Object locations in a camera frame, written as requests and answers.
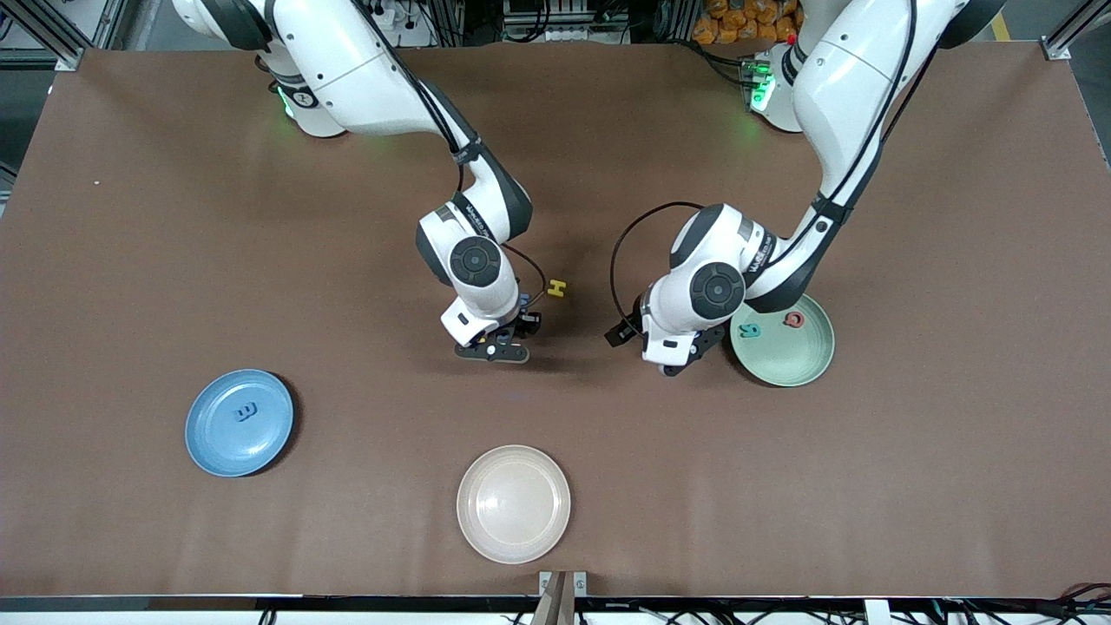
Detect green plate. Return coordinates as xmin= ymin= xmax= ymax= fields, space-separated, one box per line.
xmin=727 ymin=293 xmax=836 ymax=387

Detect beige plate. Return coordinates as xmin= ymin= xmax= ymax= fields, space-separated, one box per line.
xmin=457 ymin=444 xmax=572 ymax=565

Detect grey equipment rack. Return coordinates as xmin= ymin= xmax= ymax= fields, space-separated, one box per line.
xmin=502 ymin=0 xmax=632 ymax=44

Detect blue plate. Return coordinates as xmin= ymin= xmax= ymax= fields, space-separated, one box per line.
xmin=185 ymin=369 xmax=294 ymax=477

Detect orange packaged items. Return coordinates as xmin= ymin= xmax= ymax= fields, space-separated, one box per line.
xmin=693 ymin=0 xmax=801 ymax=46

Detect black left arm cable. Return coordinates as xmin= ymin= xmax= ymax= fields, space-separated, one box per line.
xmin=609 ymin=201 xmax=706 ymax=338

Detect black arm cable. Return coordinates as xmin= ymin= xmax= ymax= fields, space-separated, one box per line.
xmin=609 ymin=201 xmax=706 ymax=338
xmin=502 ymin=243 xmax=549 ymax=306

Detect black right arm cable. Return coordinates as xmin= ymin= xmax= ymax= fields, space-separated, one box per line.
xmin=502 ymin=243 xmax=549 ymax=306

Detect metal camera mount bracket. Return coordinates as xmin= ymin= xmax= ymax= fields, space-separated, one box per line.
xmin=531 ymin=570 xmax=588 ymax=625

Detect aluminium frame corner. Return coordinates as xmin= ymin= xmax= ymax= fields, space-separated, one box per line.
xmin=1042 ymin=0 xmax=1111 ymax=62
xmin=0 ymin=0 xmax=131 ymax=72

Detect red and black cable bundle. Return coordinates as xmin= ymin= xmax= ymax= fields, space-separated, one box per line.
xmin=1052 ymin=582 xmax=1111 ymax=610

